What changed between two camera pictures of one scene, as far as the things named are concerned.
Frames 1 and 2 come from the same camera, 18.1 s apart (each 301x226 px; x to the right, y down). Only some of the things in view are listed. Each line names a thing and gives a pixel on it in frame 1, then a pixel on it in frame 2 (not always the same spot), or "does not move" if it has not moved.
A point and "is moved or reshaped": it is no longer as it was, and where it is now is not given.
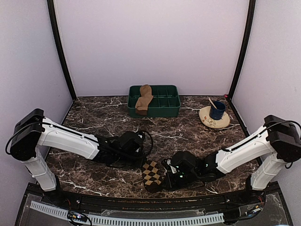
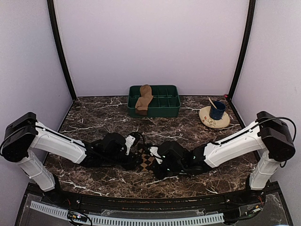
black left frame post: x=51 y=8 does not move
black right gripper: x=171 y=185 → x=160 y=174
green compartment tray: x=165 y=103 does not move
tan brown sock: x=142 y=102 does not move
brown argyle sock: x=154 y=176 is moved or reshaped
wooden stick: x=211 y=102 does not move
